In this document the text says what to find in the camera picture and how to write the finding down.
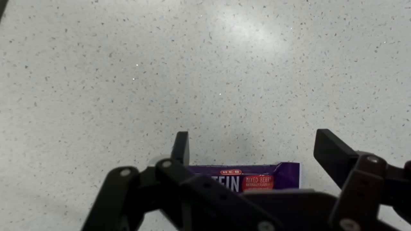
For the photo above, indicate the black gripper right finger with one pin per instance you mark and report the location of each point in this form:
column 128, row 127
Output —
column 360, row 184

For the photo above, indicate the purple chocolate bar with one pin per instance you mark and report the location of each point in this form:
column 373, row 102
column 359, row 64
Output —
column 287, row 175

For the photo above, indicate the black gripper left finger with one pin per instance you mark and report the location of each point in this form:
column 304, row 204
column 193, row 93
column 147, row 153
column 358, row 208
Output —
column 193, row 200

